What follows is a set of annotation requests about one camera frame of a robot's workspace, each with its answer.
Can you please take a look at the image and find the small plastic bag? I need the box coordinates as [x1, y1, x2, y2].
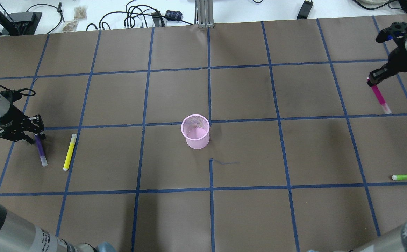
[73, 5, 87, 20]
[62, 20, 79, 33]

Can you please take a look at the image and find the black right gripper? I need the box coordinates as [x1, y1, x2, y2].
[367, 46, 407, 87]

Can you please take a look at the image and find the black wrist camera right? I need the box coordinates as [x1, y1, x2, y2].
[376, 22, 407, 43]

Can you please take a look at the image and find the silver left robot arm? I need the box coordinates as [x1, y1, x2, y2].
[0, 86, 115, 252]

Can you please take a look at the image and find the pink marker pen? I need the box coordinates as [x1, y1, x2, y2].
[367, 78, 392, 114]

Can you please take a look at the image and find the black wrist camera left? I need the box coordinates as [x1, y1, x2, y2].
[0, 88, 36, 105]

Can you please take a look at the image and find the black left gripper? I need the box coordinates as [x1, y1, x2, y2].
[0, 104, 46, 144]

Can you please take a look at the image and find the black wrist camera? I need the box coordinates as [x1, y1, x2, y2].
[376, 22, 407, 43]
[0, 88, 36, 105]

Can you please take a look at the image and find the black power adapter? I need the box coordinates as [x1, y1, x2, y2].
[296, 0, 313, 20]

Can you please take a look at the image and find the pink mesh cup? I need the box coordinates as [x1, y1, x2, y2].
[180, 114, 210, 149]

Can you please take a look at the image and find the aluminium frame post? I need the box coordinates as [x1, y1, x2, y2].
[194, 0, 214, 28]

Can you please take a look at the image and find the black camera stand base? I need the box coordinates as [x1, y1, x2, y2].
[6, 12, 42, 35]

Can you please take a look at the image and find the yellow highlighter pen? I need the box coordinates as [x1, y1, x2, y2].
[63, 134, 77, 171]

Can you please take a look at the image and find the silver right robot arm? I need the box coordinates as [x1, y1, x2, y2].
[354, 22, 407, 252]

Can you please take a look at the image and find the purple marker pen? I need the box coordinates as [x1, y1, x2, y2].
[34, 134, 48, 167]

